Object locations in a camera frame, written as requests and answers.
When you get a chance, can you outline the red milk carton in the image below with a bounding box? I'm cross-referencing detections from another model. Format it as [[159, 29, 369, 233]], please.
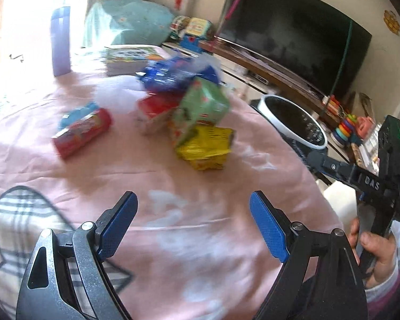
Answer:
[[136, 93, 183, 134]]

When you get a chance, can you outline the green drink carton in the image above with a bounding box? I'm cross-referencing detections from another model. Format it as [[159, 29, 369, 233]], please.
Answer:
[[168, 77, 230, 147]]

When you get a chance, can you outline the blue plastic wrapper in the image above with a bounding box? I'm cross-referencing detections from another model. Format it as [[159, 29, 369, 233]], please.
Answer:
[[136, 54, 221, 94]]

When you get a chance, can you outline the black trash bin white rim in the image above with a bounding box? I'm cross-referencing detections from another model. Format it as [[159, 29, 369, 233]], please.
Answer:
[[249, 95, 328, 162]]

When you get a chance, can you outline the person's right hand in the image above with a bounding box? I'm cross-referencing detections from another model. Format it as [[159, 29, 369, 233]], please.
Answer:
[[347, 217, 397, 289]]

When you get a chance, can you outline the pink tablecloth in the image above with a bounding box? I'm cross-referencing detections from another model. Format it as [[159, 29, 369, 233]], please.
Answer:
[[0, 56, 341, 319]]

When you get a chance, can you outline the red snack packet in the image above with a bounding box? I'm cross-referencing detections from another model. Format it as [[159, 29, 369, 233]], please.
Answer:
[[52, 102, 113, 159]]

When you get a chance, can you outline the yellow snack bag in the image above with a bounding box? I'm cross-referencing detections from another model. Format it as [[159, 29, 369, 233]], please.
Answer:
[[175, 124, 235, 170]]

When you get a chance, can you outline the white tv cabinet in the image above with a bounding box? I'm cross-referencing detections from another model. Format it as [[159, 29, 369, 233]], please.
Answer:
[[161, 39, 321, 114]]

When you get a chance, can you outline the stack of children's books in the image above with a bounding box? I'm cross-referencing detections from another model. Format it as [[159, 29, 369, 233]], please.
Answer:
[[104, 45, 171, 77]]

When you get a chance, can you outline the black television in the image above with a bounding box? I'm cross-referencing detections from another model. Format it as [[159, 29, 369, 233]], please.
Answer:
[[219, 0, 372, 98]]

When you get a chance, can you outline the teal covered furniture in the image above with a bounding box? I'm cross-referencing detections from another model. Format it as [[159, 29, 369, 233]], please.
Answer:
[[82, 0, 174, 49]]

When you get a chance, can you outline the toy cash register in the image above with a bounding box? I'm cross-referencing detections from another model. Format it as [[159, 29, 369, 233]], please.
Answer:
[[179, 17, 214, 54]]

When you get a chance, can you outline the purple thermos bottle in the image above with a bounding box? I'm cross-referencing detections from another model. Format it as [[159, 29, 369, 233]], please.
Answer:
[[50, 7, 71, 77]]

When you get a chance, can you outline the rainbow stacking ring toy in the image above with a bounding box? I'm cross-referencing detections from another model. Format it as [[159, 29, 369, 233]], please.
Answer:
[[330, 114, 357, 148]]

